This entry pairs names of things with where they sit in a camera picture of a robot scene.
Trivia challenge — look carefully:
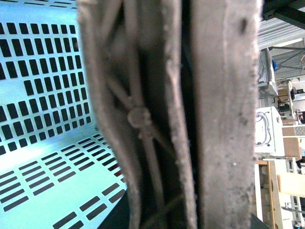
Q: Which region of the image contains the white machine cabinet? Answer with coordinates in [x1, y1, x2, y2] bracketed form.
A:
[254, 106, 285, 156]

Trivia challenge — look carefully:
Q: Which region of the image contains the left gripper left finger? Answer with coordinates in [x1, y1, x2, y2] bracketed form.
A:
[78, 0, 197, 229]

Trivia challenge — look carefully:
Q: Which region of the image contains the light teal plastic basket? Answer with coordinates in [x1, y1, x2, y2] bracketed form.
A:
[0, 0, 126, 229]

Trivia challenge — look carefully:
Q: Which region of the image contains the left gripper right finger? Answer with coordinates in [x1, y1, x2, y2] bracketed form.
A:
[190, 0, 262, 229]

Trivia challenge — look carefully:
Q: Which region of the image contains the wooden frame rack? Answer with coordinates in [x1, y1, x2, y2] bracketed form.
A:
[252, 159, 305, 229]

